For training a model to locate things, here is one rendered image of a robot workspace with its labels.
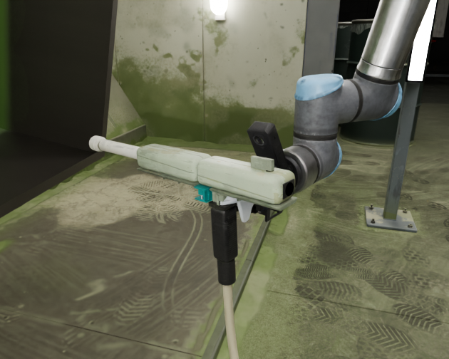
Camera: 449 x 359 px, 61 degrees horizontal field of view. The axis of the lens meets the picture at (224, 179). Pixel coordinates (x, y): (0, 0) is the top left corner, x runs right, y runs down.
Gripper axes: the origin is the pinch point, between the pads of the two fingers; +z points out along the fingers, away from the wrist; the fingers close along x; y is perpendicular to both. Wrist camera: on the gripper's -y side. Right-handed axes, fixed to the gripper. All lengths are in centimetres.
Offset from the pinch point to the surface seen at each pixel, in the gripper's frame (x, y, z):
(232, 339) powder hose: -2.3, 27.1, -0.6
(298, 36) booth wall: 86, -26, -175
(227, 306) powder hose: -1.2, 20.8, -0.7
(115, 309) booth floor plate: 46, 49, -7
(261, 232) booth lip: 40, 49, -71
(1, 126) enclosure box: 82, -1, 0
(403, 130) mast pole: 6, 12, -121
